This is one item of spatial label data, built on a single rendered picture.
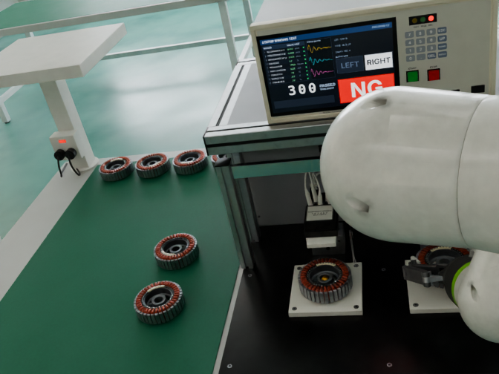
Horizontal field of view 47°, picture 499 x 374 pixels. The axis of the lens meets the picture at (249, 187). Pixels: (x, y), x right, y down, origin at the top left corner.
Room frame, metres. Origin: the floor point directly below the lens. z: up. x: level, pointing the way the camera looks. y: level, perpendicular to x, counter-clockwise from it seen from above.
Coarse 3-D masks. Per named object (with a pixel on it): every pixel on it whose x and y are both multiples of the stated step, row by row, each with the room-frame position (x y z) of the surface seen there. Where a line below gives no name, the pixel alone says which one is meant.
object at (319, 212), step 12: (324, 192) 1.11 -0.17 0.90; (324, 204) 1.06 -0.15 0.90; (312, 216) 1.00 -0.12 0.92; (324, 216) 0.99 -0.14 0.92; (336, 216) 1.01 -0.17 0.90; (312, 228) 0.98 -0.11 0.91; (324, 228) 0.97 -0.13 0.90; (336, 228) 0.97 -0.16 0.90; (312, 240) 0.97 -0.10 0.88; (324, 240) 0.96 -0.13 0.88
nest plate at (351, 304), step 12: (348, 264) 0.98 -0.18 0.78; (360, 264) 0.97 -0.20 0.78; (360, 276) 0.94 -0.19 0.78; (360, 288) 0.90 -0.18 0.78; (300, 300) 0.91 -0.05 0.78; (348, 300) 0.87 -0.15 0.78; (360, 300) 0.87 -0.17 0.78; (288, 312) 0.88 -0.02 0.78; (300, 312) 0.87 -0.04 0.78; (312, 312) 0.86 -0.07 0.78; (324, 312) 0.86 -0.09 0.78; (336, 312) 0.85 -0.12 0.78; (348, 312) 0.84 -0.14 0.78; (360, 312) 0.84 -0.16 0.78
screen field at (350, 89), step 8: (344, 80) 1.03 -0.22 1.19; (352, 80) 1.03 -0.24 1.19; (360, 80) 1.02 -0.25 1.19; (368, 80) 1.02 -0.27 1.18; (376, 80) 1.01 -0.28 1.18; (384, 80) 1.01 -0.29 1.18; (392, 80) 1.01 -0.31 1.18; (344, 88) 1.03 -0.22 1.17; (352, 88) 1.03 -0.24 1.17; (360, 88) 1.02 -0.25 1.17; (368, 88) 1.02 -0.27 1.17; (376, 88) 1.02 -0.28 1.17; (344, 96) 1.03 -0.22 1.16; (352, 96) 1.03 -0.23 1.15
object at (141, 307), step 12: (144, 288) 1.05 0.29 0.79; (156, 288) 1.05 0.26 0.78; (168, 288) 1.04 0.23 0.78; (180, 288) 1.03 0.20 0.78; (144, 300) 1.02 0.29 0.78; (156, 300) 1.02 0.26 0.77; (180, 300) 0.99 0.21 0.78; (144, 312) 0.97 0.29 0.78; (156, 312) 0.96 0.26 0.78; (168, 312) 0.97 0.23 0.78
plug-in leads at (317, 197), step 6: (306, 174) 1.07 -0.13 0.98; (312, 174) 1.10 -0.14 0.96; (312, 180) 1.08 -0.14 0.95; (312, 186) 1.08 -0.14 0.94; (318, 186) 1.05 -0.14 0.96; (306, 192) 1.06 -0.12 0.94; (312, 192) 1.08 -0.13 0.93; (318, 192) 1.09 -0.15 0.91; (318, 198) 1.05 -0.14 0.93; (312, 204) 1.05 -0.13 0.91; (318, 204) 1.05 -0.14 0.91
